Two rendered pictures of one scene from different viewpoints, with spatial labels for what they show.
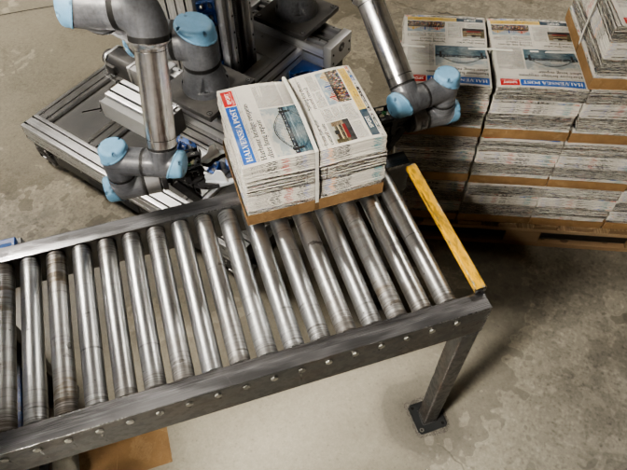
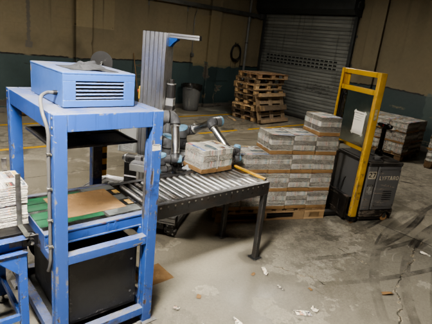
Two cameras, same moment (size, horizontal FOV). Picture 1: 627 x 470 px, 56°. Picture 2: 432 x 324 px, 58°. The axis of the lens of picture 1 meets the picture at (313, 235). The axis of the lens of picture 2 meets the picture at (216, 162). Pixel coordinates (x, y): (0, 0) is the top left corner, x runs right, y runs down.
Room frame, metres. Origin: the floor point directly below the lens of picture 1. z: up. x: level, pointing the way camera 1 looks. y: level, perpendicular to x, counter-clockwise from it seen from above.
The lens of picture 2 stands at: (-2.25, 1.50, 1.99)
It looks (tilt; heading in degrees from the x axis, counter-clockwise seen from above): 17 degrees down; 335
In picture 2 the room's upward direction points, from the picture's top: 6 degrees clockwise
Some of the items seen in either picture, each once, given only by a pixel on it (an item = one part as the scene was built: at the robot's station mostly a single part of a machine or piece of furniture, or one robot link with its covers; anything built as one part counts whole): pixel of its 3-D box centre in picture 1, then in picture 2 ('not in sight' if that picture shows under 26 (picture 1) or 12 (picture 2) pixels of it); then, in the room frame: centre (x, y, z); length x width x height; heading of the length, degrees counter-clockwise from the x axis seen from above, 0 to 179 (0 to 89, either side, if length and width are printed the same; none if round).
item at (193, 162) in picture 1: (182, 171); (175, 166); (1.11, 0.36, 0.83); 0.12 x 0.08 x 0.09; 107
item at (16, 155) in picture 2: not in sight; (17, 193); (0.78, 1.68, 0.77); 0.09 x 0.09 x 1.55; 17
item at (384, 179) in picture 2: not in sight; (363, 182); (1.47, -2.41, 0.40); 0.69 x 0.55 x 0.80; 174
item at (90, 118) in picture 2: not in sight; (81, 105); (0.45, 1.27, 1.50); 0.94 x 0.68 x 0.10; 17
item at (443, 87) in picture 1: (440, 89); (236, 150); (1.34, -0.37, 0.92); 0.11 x 0.08 x 0.11; 118
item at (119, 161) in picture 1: (122, 160); (163, 159); (1.07, 0.50, 0.92); 0.11 x 0.08 x 0.11; 84
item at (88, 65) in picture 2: not in sight; (87, 64); (0.35, 1.24, 1.78); 0.32 x 0.28 x 0.05; 17
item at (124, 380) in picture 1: (116, 314); (175, 189); (0.69, 0.48, 0.77); 0.47 x 0.05 x 0.05; 17
